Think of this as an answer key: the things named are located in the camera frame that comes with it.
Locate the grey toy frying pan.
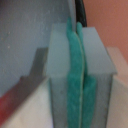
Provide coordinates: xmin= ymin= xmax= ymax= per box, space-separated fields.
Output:
xmin=0 ymin=0 xmax=87 ymax=98

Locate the pink wooden board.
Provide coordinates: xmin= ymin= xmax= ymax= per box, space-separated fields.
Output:
xmin=83 ymin=0 xmax=128 ymax=62

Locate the red toy tomato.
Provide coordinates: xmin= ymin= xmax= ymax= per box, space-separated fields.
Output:
xmin=0 ymin=93 xmax=16 ymax=126

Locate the gripper tan left finger with teal pad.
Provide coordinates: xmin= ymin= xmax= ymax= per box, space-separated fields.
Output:
xmin=46 ymin=19 xmax=83 ymax=128

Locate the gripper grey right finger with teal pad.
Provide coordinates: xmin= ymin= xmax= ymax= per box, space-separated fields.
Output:
xmin=76 ymin=23 xmax=116 ymax=128

